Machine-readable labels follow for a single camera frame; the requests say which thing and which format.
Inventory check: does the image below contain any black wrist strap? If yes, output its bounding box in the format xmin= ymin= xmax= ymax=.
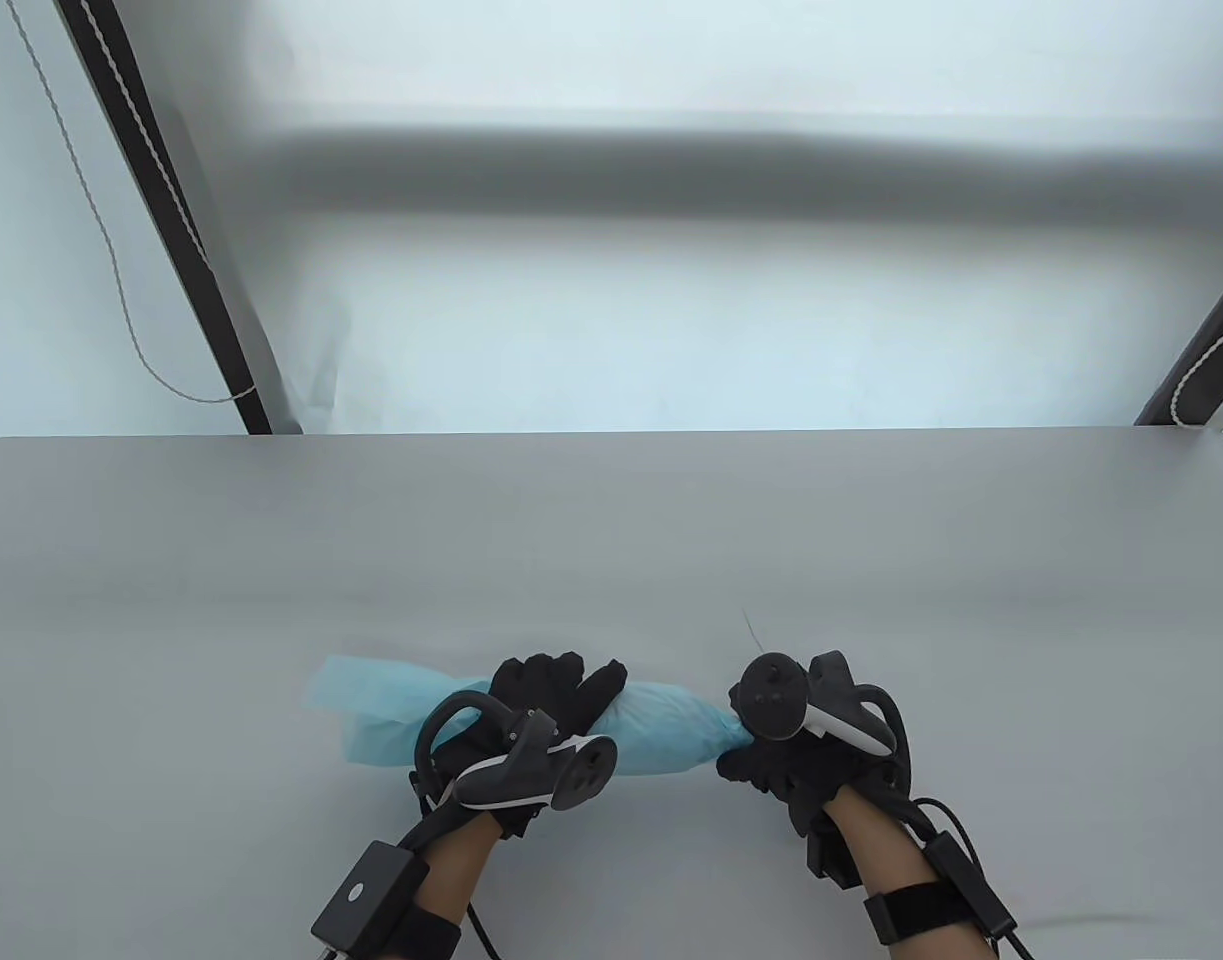
xmin=376 ymin=905 xmax=462 ymax=960
xmin=863 ymin=880 xmax=972 ymax=946

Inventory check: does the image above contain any light blue gift wrapping paper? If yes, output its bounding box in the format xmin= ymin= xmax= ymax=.
xmin=306 ymin=655 xmax=752 ymax=781

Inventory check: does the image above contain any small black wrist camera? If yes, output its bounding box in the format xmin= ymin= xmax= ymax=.
xmin=804 ymin=810 xmax=864 ymax=889

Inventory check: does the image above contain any person's left hand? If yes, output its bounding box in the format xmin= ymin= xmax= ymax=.
xmin=433 ymin=653 xmax=630 ymax=841

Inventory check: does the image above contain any person's right forearm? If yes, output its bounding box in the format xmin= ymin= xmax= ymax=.
xmin=826 ymin=785 xmax=947 ymax=901

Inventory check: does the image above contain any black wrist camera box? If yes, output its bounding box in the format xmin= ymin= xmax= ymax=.
xmin=921 ymin=835 xmax=1017 ymax=936
xmin=311 ymin=840 xmax=432 ymax=951

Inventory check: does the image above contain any person's left forearm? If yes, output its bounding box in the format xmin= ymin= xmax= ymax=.
xmin=416 ymin=810 xmax=502 ymax=926

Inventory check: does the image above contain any black and white controller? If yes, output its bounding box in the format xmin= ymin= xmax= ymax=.
xmin=733 ymin=650 xmax=897 ymax=753
xmin=456 ymin=712 xmax=620 ymax=811

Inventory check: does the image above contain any white twisted cord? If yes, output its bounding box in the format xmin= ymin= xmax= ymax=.
xmin=1159 ymin=295 xmax=1223 ymax=429
xmin=1 ymin=0 xmax=262 ymax=403

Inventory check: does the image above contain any person's right hand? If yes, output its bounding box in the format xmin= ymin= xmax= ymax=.
xmin=716 ymin=685 xmax=914 ymax=839

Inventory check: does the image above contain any thin black cable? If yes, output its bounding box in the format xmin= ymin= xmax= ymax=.
xmin=911 ymin=798 xmax=1032 ymax=960

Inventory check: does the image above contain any black metal pole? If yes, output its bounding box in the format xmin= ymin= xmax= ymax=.
xmin=56 ymin=0 xmax=275 ymax=434
xmin=1133 ymin=255 xmax=1223 ymax=428

